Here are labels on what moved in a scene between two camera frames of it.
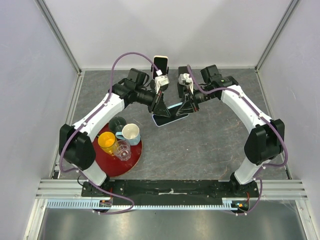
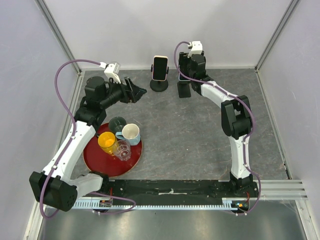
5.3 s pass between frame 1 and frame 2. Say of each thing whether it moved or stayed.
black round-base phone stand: stayed
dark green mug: stayed
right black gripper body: moved
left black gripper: moved
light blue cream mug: stayed
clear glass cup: stayed
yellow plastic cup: stayed
